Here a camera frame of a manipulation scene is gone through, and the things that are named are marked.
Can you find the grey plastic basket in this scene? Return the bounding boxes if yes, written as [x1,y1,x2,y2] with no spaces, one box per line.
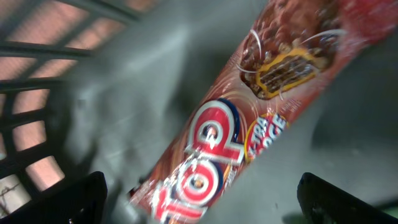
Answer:
[1,1,397,223]

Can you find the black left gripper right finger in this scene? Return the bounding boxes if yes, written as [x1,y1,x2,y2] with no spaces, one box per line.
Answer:
[297,172,397,224]

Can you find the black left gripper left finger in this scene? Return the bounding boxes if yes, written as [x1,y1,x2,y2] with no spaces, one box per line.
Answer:
[1,171,108,224]

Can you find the red Top chocolate bar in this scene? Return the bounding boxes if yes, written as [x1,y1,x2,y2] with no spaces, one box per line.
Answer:
[129,0,397,223]

